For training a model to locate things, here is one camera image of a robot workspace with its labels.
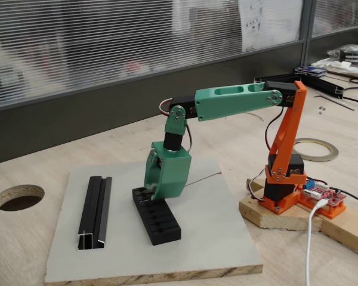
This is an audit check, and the black slotted holder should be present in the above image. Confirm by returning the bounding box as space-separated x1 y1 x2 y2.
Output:
131 186 182 247

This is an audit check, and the grey chipboard panel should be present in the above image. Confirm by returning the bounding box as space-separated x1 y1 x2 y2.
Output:
44 157 264 283

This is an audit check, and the short black aluminium profile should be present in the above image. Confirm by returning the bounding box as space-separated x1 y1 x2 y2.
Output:
77 176 113 250

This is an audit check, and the wooden base block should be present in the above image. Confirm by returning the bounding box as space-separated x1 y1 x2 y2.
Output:
238 178 325 232

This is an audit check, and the long black aluminium profile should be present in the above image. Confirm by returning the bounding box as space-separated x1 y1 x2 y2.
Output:
253 73 302 85
297 73 344 100

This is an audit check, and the roll of thin tape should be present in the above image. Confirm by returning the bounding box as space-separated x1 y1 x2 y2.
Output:
292 137 340 163

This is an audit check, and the red control board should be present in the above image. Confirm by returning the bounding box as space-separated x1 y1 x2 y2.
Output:
304 178 347 207

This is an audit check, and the stack of blue cards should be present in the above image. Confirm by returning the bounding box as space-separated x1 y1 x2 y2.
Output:
294 66 328 78

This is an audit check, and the black allen key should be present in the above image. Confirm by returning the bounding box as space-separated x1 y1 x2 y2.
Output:
314 94 356 111

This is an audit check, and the printed paper sheet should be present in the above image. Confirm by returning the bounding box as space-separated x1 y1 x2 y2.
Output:
237 0 304 53

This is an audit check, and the long wooden base plank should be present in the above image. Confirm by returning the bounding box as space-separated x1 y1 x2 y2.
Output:
319 205 358 260

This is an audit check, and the black and white device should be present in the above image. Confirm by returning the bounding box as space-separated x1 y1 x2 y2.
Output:
327 45 358 65

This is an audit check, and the wrist servo wire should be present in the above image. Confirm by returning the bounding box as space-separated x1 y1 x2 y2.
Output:
159 97 193 154

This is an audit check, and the base servo wire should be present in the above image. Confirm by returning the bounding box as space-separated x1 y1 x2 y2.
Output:
249 168 267 201

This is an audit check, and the black elbow servo wire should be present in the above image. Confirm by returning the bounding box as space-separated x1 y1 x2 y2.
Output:
264 106 285 151

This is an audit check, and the white usb cable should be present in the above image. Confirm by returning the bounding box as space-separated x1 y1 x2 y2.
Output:
304 198 328 286

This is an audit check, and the black board power cable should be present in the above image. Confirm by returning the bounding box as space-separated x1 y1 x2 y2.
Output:
331 186 358 209

